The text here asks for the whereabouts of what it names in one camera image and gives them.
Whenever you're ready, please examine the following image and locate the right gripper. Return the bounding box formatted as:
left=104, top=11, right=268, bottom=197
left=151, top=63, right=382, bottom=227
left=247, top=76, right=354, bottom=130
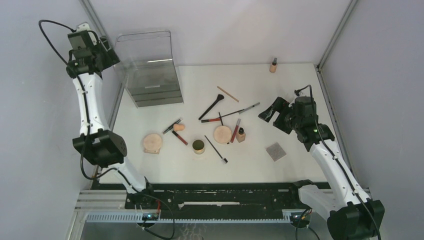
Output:
left=258, top=96, right=302, bottom=135

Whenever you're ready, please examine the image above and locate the clear acrylic organizer box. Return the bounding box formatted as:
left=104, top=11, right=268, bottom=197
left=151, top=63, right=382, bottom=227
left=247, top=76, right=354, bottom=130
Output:
left=114, top=30, right=184, bottom=108

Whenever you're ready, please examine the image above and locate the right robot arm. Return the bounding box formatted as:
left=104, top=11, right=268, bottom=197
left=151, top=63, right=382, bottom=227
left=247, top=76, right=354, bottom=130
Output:
left=258, top=96, right=385, bottom=240

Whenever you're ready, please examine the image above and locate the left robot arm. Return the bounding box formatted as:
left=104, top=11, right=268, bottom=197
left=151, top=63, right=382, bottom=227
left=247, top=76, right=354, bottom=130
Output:
left=66, top=26, right=157, bottom=209

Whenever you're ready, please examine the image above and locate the grey mascara wand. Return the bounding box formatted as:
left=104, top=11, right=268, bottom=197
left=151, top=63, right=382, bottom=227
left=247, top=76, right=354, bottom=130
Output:
left=238, top=102, right=260, bottom=114

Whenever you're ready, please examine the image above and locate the red lip gloss tube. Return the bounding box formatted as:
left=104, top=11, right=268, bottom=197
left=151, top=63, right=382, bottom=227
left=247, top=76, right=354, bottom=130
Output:
left=230, top=118, right=241, bottom=143

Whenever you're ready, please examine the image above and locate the grey square sponge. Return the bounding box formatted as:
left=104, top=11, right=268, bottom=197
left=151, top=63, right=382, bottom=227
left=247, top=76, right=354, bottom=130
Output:
left=265, top=142, right=287, bottom=162

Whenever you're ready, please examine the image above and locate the small foundation bottle far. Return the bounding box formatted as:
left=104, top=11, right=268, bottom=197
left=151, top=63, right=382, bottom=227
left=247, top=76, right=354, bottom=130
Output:
left=269, top=57, right=278, bottom=73

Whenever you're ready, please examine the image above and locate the wooden stick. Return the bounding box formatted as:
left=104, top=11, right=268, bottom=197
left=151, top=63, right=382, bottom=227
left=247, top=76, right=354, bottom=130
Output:
left=217, top=86, right=240, bottom=103

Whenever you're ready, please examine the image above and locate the thin black brush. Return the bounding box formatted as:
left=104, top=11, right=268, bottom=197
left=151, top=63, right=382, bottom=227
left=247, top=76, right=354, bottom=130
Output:
left=218, top=112, right=224, bottom=126

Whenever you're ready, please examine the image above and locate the black powder brush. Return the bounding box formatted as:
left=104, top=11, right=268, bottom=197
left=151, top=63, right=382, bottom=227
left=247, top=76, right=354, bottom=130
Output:
left=198, top=94, right=225, bottom=121

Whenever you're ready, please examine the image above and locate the red black lip pencil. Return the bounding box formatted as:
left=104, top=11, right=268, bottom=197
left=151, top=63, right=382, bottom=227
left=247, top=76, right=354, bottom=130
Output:
left=201, top=117, right=220, bottom=123

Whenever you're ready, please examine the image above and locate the round beige powder puff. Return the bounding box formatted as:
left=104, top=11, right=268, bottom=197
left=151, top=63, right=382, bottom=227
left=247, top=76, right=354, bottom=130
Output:
left=213, top=125, right=232, bottom=144

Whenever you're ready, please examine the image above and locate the black brow brush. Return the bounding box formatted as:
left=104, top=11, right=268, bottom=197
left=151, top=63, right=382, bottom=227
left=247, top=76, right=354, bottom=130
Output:
left=204, top=135, right=228, bottom=164

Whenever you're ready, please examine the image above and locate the orange lip gloss tube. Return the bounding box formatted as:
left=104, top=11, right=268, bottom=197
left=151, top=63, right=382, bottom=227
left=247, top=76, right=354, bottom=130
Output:
left=171, top=130, right=188, bottom=146

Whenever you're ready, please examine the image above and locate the dark eyeliner pen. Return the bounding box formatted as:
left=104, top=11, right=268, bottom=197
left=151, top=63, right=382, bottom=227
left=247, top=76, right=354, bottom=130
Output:
left=162, top=117, right=183, bottom=135

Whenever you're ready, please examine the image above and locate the beige blender sponge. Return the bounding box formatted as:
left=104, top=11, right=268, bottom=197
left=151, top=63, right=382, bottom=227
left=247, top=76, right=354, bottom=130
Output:
left=173, top=123, right=185, bottom=132

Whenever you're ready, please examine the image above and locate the beige puff on base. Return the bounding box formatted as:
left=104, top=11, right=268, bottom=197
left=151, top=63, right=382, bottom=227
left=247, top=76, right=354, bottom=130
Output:
left=142, top=133, right=163, bottom=155

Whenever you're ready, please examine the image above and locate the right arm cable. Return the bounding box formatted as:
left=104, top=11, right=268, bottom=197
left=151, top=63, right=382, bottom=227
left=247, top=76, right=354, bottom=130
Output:
left=294, top=84, right=383, bottom=240

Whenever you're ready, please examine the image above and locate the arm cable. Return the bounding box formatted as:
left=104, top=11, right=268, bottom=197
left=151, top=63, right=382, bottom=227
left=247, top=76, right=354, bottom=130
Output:
left=294, top=84, right=383, bottom=240
left=38, top=19, right=176, bottom=240

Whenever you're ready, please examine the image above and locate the black mounting rail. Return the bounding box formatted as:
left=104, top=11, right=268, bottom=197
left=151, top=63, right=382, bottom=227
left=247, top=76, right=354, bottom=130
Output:
left=124, top=182, right=307, bottom=221

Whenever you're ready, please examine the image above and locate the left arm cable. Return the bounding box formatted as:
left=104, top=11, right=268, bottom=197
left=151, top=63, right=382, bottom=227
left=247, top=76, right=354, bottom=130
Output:
left=38, top=19, right=176, bottom=240

